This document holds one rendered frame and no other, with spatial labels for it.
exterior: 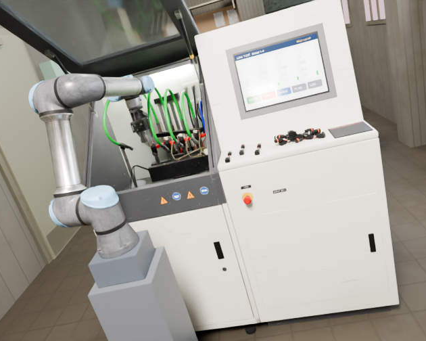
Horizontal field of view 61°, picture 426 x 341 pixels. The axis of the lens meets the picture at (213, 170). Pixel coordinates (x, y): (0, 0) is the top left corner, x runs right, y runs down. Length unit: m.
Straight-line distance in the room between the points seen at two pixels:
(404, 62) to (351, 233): 2.47
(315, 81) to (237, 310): 1.23
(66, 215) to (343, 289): 1.35
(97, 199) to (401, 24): 3.30
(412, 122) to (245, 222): 2.72
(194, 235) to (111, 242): 0.59
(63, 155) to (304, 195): 1.02
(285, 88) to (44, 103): 1.07
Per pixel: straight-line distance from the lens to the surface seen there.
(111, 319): 1.46
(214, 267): 1.90
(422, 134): 4.23
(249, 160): 1.63
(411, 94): 4.08
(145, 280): 1.34
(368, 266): 1.95
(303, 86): 1.84
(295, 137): 1.71
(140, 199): 1.78
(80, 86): 1.35
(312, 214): 1.75
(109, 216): 1.30
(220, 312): 2.08
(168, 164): 1.91
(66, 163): 1.39
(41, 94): 1.42
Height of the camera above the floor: 1.49
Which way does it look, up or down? 18 degrees down
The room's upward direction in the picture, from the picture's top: 16 degrees counter-clockwise
